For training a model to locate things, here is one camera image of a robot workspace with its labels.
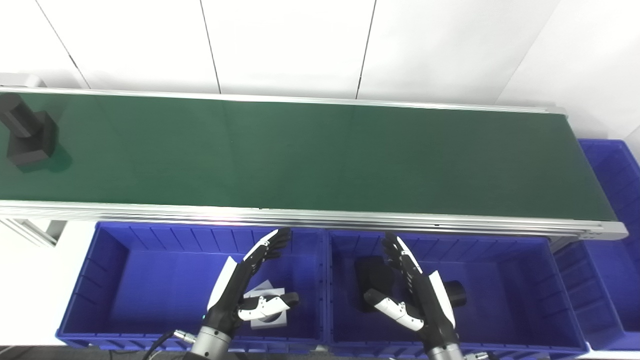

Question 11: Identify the blue plastic bin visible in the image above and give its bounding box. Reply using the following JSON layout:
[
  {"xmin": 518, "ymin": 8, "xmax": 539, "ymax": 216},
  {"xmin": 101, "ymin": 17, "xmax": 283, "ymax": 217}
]
[
  {"xmin": 56, "ymin": 221, "xmax": 329, "ymax": 354},
  {"xmin": 324, "ymin": 229, "xmax": 591, "ymax": 359},
  {"xmin": 552, "ymin": 139, "xmax": 640, "ymax": 351}
]

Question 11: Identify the green conveyor belt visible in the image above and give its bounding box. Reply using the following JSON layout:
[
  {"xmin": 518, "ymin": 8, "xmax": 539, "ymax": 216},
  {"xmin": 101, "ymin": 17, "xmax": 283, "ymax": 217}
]
[
  {"xmin": 0, "ymin": 92, "xmax": 619, "ymax": 224},
  {"xmin": 0, "ymin": 86, "xmax": 629, "ymax": 242}
]

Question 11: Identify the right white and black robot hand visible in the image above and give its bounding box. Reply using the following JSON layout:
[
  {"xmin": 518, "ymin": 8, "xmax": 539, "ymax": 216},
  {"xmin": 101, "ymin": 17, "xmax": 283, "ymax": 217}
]
[{"xmin": 363, "ymin": 231, "xmax": 459, "ymax": 351}]

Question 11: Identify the black block with cylinder part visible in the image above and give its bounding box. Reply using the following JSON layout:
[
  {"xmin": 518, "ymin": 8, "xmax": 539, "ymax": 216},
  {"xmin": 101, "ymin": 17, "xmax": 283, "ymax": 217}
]
[
  {"xmin": 0, "ymin": 93, "xmax": 60, "ymax": 168},
  {"xmin": 354, "ymin": 256, "xmax": 469, "ymax": 314}
]

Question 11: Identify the grey conveyor motor housing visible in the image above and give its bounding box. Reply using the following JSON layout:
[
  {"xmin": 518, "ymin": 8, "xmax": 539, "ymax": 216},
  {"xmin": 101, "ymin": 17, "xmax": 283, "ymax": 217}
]
[{"xmin": 0, "ymin": 73, "xmax": 47, "ymax": 90}]

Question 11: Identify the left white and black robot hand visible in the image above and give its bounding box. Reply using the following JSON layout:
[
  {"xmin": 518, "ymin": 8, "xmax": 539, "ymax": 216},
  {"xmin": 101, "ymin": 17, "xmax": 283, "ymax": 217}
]
[{"xmin": 202, "ymin": 227, "xmax": 300, "ymax": 337}]

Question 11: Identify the aluminium conveyor support leg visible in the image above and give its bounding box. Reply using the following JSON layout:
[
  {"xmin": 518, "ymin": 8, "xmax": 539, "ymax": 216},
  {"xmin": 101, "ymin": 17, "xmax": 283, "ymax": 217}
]
[{"xmin": 0, "ymin": 218, "xmax": 68, "ymax": 248}]

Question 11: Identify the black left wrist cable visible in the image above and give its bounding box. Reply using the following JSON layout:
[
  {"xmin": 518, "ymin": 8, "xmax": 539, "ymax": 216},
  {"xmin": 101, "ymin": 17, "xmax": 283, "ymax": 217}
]
[{"xmin": 142, "ymin": 329, "xmax": 198, "ymax": 360}]

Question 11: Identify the white square part with hole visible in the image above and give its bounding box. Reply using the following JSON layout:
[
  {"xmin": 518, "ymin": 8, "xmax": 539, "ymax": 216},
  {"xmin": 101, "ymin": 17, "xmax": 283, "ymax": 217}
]
[{"xmin": 243, "ymin": 281, "xmax": 290, "ymax": 330}]

